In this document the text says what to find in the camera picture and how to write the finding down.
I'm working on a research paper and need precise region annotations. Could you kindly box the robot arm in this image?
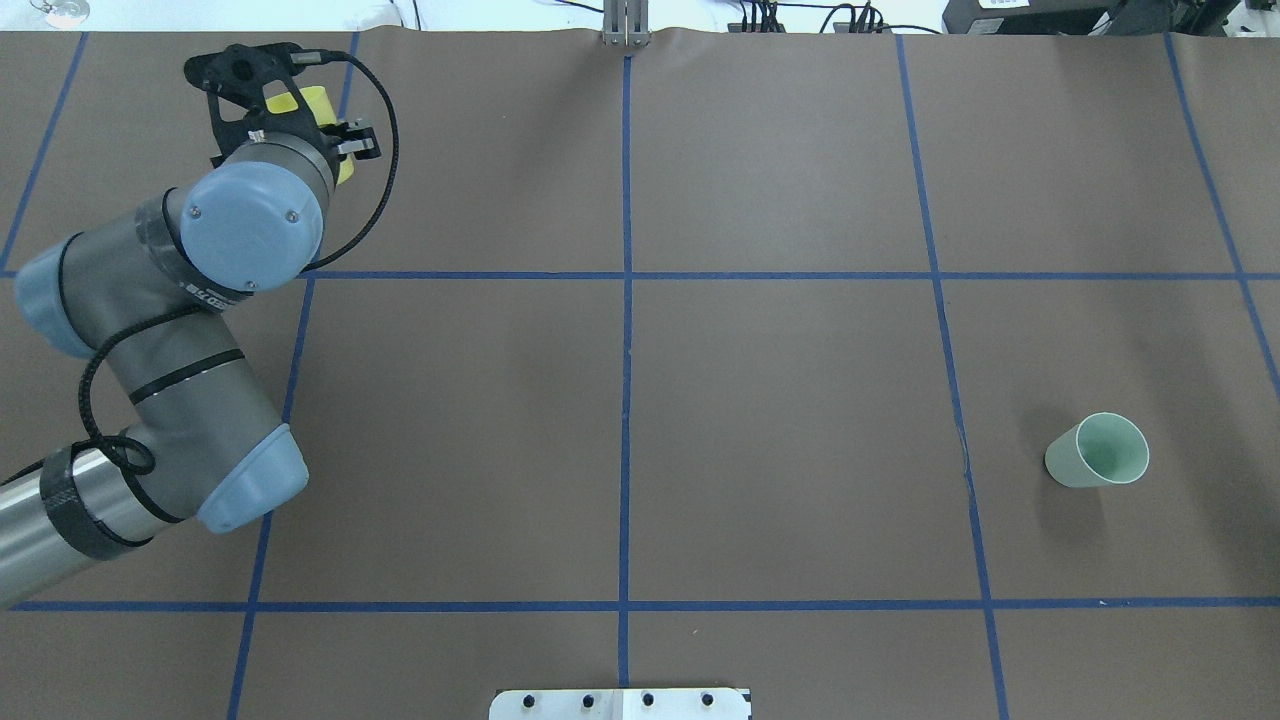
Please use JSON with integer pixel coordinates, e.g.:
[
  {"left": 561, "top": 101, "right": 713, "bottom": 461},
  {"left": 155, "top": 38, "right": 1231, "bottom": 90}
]
[{"left": 3, "top": 119, "right": 381, "bottom": 609}]

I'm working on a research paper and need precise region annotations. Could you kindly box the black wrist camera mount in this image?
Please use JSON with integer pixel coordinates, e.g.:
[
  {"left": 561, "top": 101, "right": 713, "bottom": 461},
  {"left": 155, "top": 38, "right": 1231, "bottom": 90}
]
[{"left": 183, "top": 44, "right": 339, "bottom": 170}]

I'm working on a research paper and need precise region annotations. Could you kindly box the clear tape roll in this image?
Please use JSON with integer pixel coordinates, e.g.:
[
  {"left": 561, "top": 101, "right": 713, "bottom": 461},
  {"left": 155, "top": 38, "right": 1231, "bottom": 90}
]
[{"left": 29, "top": 0, "right": 91, "bottom": 29}]

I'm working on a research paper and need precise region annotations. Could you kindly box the black box with label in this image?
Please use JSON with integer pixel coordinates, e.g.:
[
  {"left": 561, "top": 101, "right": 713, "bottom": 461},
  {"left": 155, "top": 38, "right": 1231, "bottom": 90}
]
[{"left": 942, "top": 1, "right": 1179, "bottom": 36}]

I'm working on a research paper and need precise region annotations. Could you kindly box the green cup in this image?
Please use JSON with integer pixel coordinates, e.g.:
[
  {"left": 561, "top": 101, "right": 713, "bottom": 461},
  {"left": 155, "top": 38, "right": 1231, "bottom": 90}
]
[{"left": 1044, "top": 413, "right": 1151, "bottom": 489}]

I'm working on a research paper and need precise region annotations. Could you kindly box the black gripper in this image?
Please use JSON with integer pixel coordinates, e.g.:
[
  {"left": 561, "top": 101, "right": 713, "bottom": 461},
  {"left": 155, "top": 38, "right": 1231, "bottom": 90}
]
[{"left": 317, "top": 120, "right": 381, "bottom": 163}]

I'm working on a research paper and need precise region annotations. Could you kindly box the aluminium frame post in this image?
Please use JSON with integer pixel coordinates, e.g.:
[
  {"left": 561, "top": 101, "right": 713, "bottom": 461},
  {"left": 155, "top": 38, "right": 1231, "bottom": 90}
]
[{"left": 600, "top": 0, "right": 652, "bottom": 47}]

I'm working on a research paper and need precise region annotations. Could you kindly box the brown table mat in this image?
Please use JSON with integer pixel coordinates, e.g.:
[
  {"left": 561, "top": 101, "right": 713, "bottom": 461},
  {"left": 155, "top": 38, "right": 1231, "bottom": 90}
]
[{"left": 3, "top": 28, "right": 1277, "bottom": 719}]

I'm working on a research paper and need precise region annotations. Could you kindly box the yellow cup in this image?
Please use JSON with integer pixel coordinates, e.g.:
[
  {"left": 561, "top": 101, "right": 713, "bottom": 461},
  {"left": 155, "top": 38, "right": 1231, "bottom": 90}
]
[{"left": 266, "top": 85, "right": 355, "bottom": 184}]

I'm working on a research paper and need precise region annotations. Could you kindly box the black camera cable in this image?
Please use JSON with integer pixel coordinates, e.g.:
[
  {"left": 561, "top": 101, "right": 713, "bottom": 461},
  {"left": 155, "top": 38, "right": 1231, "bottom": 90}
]
[{"left": 78, "top": 47, "right": 401, "bottom": 521}]

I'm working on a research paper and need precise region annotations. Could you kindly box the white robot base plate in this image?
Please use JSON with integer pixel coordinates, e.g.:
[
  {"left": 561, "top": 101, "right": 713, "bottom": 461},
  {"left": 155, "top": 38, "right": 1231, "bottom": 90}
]
[{"left": 488, "top": 687, "right": 754, "bottom": 719}]

